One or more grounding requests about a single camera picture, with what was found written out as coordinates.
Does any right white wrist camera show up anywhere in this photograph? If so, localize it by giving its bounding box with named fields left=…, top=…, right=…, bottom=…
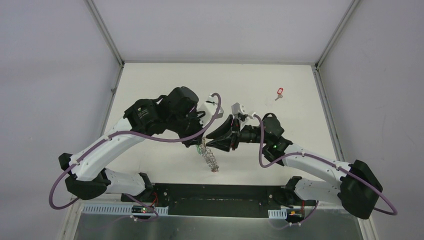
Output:
left=231, top=102, right=247, bottom=119

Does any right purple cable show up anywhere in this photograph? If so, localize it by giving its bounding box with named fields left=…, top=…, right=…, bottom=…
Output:
left=253, top=114, right=398, bottom=229

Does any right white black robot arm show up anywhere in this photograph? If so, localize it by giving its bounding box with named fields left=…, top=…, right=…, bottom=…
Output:
left=206, top=113, right=383, bottom=220

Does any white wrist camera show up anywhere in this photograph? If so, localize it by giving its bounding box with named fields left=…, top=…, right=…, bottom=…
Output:
left=196, top=95, right=218, bottom=127
left=231, top=102, right=247, bottom=119

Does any purple cable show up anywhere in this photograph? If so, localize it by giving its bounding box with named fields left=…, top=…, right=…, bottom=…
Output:
left=48, top=92, right=222, bottom=222
left=253, top=114, right=398, bottom=229

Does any white slotted cable duct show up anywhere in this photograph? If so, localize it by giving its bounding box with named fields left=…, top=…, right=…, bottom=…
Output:
left=82, top=203, right=156, bottom=216

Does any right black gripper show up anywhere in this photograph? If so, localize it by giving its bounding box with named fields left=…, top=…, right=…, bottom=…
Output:
left=205, top=115, right=270, bottom=152

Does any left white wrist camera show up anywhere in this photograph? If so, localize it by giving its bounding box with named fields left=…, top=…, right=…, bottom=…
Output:
left=196, top=95, right=218, bottom=127

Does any metal disc keyring holder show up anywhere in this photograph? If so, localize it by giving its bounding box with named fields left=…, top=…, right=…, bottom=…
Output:
left=198, top=137, right=219, bottom=173

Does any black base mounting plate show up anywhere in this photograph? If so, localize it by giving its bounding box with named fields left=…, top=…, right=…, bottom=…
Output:
left=135, top=183, right=316, bottom=218

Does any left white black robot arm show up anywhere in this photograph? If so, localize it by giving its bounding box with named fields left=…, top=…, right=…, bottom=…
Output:
left=58, top=86, right=216, bottom=203

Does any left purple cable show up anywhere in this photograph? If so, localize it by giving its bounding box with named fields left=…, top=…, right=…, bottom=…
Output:
left=48, top=92, right=222, bottom=222

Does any key with green tag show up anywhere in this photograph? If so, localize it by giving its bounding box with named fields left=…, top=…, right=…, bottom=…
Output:
left=196, top=145, right=202, bottom=155

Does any key with red tag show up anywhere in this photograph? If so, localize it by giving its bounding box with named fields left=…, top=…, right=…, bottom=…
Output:
left=274, top=87, right=284, bottom=101

